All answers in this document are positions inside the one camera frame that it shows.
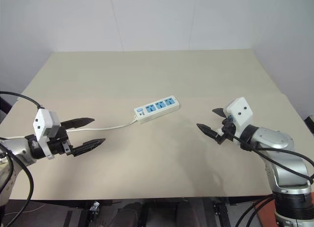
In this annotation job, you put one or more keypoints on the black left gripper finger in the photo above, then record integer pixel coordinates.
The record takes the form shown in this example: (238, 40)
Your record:
(89, 146)
(78, 122)

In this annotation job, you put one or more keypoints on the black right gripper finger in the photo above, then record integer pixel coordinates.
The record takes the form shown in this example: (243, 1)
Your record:
(208, 131)
(219, 112)

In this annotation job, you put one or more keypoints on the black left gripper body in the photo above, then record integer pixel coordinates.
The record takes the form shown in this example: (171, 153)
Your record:
(59, 146)

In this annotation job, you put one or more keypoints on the dark object beside table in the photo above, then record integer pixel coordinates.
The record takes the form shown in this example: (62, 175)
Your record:
(3, 105)

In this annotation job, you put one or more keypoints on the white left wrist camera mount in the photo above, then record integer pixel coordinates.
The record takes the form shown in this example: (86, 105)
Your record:
(42, 121)

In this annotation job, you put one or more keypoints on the black object beside table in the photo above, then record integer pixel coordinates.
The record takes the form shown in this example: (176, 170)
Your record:
(310, 125)

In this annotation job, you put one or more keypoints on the black table frame rail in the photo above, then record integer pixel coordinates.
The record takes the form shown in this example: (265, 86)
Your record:
(147, 201)

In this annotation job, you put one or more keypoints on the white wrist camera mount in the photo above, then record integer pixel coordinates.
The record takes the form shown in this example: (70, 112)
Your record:
(42, 121)
(241, 111)

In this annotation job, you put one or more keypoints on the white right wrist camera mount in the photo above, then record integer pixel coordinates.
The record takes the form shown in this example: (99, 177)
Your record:
(241, 111)

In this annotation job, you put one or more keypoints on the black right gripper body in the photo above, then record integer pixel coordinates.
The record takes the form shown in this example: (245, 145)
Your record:
(228, 133)

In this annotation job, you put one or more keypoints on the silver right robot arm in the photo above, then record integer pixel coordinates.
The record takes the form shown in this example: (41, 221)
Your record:
(282, 163)

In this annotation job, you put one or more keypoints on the white power strip blue sockets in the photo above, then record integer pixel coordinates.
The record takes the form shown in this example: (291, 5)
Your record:
(157, 110)

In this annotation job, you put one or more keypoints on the dark rounded shape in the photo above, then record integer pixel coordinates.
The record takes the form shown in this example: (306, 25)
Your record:
(131, 216)

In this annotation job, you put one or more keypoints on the metal clamp under table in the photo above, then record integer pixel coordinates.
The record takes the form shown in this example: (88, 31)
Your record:
(94, 207)

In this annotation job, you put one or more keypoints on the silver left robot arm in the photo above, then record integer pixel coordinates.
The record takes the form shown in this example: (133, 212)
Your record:
(17, 148)

